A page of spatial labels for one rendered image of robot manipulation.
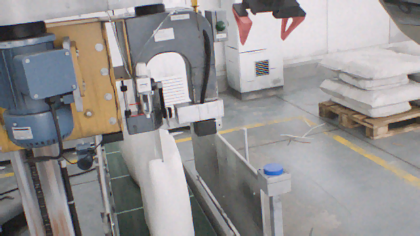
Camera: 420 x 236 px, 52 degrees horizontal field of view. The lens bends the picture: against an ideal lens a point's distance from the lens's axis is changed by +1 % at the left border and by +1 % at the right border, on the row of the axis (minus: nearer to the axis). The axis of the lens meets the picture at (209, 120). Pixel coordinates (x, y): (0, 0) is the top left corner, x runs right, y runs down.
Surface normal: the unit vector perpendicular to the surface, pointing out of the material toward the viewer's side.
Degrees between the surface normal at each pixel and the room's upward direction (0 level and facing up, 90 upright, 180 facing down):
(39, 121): 91
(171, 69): 90
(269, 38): 90
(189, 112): 90
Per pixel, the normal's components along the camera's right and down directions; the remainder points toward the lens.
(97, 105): 0.29, 0.28
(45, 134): 0.49, 0.25
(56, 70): 0.66, 0.17
